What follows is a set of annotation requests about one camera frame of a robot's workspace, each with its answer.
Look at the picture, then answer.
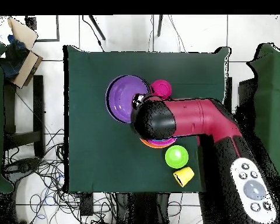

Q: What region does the tangle of cables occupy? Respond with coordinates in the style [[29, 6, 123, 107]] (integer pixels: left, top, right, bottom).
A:
[[2, 128, 117, 224]]

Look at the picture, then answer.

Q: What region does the large orange bowl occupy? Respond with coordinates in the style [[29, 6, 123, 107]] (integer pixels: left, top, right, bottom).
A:
[[139, 137, 177, 149]]

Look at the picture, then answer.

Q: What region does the dark green tablecloth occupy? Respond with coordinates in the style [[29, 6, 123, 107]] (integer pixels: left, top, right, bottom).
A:
[[63, 44, 232, 195]]

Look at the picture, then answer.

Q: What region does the black tripod leg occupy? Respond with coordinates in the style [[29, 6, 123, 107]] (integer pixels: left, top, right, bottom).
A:
[[88, 15, 106, 41], [156, 15, 164, 37]]

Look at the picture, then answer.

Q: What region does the black power strip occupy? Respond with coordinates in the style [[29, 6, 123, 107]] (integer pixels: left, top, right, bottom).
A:
[[80, 192, 94, 216]]

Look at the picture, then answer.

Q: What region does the yellow cup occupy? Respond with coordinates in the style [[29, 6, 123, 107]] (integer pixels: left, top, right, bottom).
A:
[[173, 166, 195, 188]]

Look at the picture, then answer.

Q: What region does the black stool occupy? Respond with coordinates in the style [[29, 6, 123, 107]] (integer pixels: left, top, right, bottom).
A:
[[3, 74, 46, 159]]

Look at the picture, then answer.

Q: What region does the small green bowl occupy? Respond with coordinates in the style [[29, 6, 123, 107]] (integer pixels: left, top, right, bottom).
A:
[[164, 145, 189, 169]]

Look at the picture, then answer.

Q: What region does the small crimson bowl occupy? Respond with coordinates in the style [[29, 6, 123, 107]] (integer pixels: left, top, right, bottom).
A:
[[149, 79, 173, 99]]

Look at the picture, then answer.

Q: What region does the purple bowl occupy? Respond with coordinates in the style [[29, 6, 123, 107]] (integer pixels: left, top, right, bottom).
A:
[[105, 74, 152, 124]]

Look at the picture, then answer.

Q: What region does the cardboard box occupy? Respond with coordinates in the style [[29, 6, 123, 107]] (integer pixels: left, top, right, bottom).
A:
[[0, 17, 44, 89]]

